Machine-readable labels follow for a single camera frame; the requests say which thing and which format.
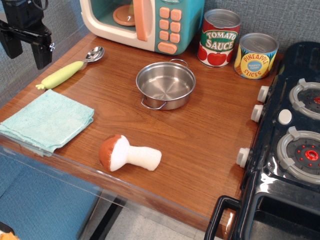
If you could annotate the spoon with green handle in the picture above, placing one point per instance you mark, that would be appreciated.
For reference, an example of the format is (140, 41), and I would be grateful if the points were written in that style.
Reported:
(66, 72)

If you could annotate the black toy stove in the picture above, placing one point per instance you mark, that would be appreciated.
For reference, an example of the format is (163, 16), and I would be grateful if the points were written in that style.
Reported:
(280, 188)

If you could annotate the orange plush toy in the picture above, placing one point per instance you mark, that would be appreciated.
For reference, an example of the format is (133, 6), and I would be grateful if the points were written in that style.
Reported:
(8, 236)

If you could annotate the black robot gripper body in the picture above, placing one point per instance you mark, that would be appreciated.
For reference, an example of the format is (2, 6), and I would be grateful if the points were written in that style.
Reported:
(24, 19)

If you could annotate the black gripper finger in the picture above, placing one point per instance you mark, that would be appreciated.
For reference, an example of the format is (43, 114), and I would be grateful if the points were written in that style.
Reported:
(42, 56)
(11, 44)

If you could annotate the pineapple slices can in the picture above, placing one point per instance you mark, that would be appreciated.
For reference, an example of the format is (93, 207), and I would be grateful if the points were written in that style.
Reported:
(255, 56)

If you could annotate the tomato sauce can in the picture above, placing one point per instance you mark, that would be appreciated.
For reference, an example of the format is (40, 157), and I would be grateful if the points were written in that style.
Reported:
(220, 30)

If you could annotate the small steel pot bowl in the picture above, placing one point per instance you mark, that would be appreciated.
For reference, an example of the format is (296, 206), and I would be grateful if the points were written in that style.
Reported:
(166, 85)

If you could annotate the light green folded towel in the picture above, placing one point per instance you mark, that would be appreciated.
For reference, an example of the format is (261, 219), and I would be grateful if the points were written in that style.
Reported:
(47, 123)

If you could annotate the plush brown white mushroom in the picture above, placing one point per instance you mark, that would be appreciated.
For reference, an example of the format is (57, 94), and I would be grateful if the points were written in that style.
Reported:
(116, 151)

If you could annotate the teal toy microwave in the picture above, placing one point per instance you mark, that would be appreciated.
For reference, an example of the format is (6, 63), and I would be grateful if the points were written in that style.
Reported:
(162, 26)

